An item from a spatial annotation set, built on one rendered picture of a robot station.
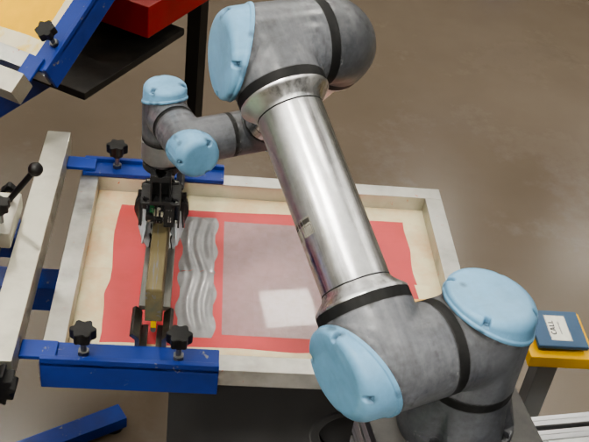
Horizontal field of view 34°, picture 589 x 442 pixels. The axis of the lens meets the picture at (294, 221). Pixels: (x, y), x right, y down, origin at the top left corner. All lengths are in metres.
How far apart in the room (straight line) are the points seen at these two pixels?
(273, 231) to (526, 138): 2.56
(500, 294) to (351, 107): 3.29
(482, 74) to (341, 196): 3.80
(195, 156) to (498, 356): 0.64
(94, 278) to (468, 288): 0.94
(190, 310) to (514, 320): 0.84
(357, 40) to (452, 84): 3.52
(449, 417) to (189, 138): 0.62
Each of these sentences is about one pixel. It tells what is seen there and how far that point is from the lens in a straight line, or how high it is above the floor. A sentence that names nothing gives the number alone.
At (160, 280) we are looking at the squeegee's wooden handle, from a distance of 1.69.
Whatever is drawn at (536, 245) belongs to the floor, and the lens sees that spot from 3.82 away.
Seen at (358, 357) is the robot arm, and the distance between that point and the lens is 1.05.
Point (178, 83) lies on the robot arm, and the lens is 1.65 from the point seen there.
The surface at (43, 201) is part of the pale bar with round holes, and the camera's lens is 1.95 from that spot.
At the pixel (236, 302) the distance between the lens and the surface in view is 1.86.
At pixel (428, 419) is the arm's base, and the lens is 1.23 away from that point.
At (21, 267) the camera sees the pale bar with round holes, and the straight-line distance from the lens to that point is 1.80.
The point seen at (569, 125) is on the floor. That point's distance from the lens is 4.65.
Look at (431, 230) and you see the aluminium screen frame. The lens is 2.07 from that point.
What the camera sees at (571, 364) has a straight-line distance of 1.93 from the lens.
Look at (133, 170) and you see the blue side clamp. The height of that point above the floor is 1.00.
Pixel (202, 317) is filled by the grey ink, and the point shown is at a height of 0.96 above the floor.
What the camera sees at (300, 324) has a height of 0.96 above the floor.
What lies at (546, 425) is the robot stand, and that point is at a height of 1.16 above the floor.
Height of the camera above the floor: 2.21
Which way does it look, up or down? 37 degrees down
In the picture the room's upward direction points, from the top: 8 degrees clockwise
